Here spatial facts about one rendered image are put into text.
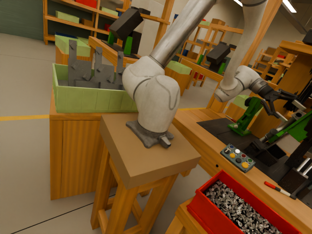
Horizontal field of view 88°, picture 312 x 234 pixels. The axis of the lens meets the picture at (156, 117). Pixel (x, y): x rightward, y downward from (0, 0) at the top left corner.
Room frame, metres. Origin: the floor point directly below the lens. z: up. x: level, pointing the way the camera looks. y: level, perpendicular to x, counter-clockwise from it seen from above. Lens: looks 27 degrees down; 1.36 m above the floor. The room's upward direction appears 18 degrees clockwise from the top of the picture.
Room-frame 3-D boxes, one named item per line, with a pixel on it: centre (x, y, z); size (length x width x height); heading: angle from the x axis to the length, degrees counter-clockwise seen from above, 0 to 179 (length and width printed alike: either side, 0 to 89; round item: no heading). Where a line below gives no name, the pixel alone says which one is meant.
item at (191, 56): (7.22, -0.31, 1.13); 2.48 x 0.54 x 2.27; 43
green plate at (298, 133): (0.82, -0.72, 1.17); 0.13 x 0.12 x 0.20; 45
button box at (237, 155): (0.73, -0.47, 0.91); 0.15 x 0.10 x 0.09; 45
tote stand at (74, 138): (1.15, 0.45, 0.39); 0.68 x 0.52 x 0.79; 125
